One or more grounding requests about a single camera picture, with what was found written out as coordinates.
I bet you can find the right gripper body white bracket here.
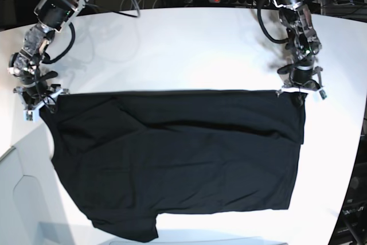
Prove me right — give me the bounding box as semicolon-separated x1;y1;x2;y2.
13;84;69;113

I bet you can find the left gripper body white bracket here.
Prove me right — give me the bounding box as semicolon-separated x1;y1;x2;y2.
276;65;323;97

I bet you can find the black T-shirt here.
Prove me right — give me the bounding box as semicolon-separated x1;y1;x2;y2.
40;91;306;243

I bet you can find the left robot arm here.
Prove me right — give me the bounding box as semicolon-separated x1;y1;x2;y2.
257;0;327;103

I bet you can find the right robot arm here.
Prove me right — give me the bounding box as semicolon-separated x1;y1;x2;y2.
8;0;89;121

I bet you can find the black equipment box with lettering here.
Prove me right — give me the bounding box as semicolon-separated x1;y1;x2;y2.
329;155;366;244

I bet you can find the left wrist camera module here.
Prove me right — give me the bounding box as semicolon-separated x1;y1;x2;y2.
313;87;327;102

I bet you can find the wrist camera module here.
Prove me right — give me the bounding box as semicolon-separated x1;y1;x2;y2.
23;109;40;123
313;87;327;102

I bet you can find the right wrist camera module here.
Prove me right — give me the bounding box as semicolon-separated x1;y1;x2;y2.
23;109;40;123

